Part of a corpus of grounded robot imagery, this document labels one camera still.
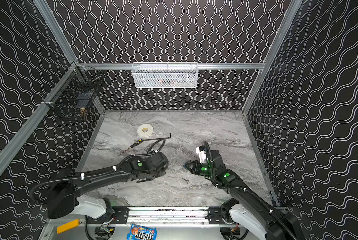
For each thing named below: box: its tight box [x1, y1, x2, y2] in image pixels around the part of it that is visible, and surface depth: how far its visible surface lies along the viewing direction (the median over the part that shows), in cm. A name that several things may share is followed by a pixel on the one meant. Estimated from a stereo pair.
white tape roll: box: [137, 123, 154, 138], surface depth 110 cm
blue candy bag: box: [126, 223, 158, 240], surface depth 70 cm
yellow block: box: [56, 218, 80, 234], surface depth 73 cm
